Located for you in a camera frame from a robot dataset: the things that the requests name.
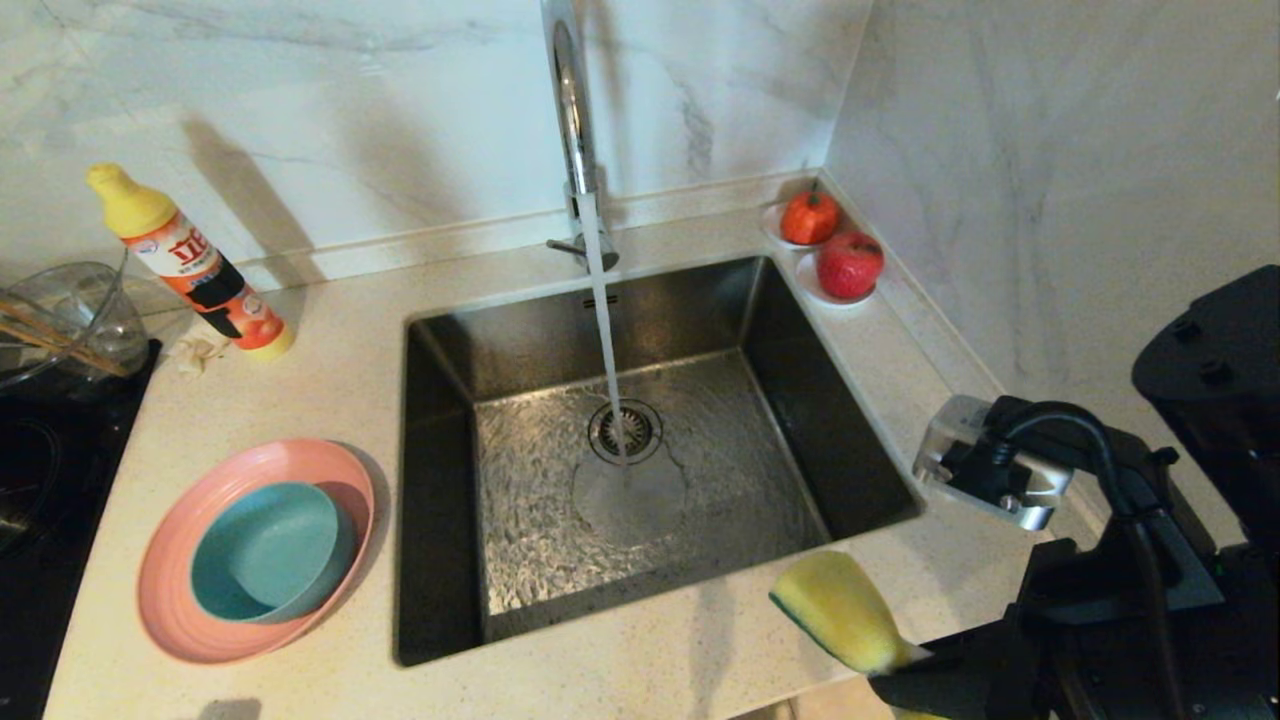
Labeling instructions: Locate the yellow fish-shaped sponge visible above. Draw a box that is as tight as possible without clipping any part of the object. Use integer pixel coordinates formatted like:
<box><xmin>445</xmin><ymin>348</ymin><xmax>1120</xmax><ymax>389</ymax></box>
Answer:
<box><xmin>768</xmin><ymin>550</ymin><xmax>951</xmax><ymax>720</ymax></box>

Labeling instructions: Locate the blue bowl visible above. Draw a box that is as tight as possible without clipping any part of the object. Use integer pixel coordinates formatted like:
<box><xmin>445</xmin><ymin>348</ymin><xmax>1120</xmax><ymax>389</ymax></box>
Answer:
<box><xmin>191</xmin><ymin>481</ymin><xmax>359</xmax><ymax>623</ymax></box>

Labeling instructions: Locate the orange dish soap bottle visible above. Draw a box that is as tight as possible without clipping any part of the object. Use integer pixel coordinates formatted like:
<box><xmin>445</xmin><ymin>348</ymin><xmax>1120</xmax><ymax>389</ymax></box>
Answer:
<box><xmin>86</xmin><ymin>164</ymin><xmax>297</xmax><ymax>363</ymax></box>

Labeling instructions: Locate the brown wooden chopstick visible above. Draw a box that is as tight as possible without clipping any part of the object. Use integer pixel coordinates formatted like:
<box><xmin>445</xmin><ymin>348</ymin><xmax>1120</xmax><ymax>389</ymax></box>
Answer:
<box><xmin>0</xmin><ymin>316</ymin><xmax>127</xmax><ymax>380</ymax></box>
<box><xmin>0</xmin><ymin>298</ymin><xmax>131</xmax><ymax>376</ymax></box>

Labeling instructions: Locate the stainless steel sink basin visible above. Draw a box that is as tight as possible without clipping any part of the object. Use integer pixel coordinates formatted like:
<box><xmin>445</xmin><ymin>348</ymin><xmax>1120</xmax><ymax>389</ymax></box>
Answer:
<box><xmin>395</xmin><ymin>253</ymin><xmax>926</xmax><ymax>667</ymax></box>

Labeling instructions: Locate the small white dish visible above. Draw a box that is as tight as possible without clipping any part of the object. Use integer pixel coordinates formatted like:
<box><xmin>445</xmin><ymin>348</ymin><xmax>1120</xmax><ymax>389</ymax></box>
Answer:
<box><xmin>795</xmin><ymin>250</ymin><xmax>881</xmax><ymax>308</ymax></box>
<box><xmin>760</xmin><ymin>200</ymin><xmax>843</xmax><ymax>251</ymax></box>

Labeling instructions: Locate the red apple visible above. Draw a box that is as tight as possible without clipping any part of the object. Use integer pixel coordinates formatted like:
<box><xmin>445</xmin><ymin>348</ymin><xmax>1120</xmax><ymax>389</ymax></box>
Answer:
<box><xmin>816</xmin><ymin>230</ymin><xmax>886</xmax><ymax>303</ymax></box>

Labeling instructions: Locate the running tap water stream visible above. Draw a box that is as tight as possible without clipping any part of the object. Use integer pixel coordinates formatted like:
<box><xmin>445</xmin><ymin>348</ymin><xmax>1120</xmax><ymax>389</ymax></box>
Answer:
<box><xmin>578</xmin><ymin>192</ymin><xmax>633</xmax><ymax>471</ymax></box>

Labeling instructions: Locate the pink round plate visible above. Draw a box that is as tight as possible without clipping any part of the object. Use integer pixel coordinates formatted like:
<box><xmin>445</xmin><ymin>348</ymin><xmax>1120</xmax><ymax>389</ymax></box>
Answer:
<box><xmin>139</xmin><ymin>438</ymin><xmax>378</xmax><ymax>664</ymax></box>

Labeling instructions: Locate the chrome kitchen faucet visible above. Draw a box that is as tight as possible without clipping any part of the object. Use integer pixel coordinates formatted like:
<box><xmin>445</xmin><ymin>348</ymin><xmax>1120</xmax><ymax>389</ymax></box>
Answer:
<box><xmin>540</xmin><ymin>0</ymin><xmax>621</xmax><ymax>273</ymax></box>

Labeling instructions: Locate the crumpled white tissue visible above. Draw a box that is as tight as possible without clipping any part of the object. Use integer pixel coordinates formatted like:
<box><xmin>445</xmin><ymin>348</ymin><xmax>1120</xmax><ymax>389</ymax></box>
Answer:
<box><xmin>168</xmin><ymin>335</ymin><xmax>235</xmax><ymax>377</ymax></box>

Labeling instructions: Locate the black induction cooktop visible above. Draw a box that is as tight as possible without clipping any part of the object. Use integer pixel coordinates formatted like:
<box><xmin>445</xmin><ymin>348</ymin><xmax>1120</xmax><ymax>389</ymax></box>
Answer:
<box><xmin>0</xmin><ymin>340</ymin><xmax>164</xmax><ymax>720</ymax></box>

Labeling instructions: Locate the clear glass bowl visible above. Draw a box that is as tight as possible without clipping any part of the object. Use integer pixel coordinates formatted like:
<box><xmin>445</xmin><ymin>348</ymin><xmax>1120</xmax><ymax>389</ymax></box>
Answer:
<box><xmin>0</xmin><ymin>260</ymin><xmax>153</xmax><ymax>393</ymax></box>

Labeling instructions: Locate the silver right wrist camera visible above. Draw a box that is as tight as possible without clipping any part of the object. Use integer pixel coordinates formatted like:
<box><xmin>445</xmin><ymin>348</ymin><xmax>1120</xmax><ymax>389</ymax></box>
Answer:
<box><xmin>912</xmin><ymin>395</ymin><xmax>1076</xmax><ymax>531</ymax></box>

